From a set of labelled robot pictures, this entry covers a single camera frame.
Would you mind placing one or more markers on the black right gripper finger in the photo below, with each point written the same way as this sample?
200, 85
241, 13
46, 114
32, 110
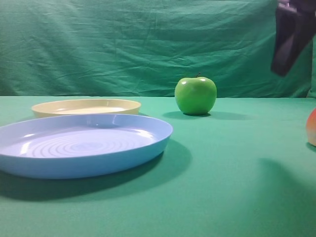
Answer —
295, 28

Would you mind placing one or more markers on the yellow plate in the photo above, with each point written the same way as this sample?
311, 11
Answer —
86, 106

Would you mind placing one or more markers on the blue plate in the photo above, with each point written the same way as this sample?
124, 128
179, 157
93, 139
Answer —
80, 146

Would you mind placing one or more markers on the green apple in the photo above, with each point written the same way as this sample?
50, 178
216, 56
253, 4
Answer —
196, 95

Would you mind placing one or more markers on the green table cloth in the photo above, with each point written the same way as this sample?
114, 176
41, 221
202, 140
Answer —
246, 170

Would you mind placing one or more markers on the green backdrop cloth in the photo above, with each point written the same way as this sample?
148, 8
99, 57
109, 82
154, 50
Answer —
143, 47

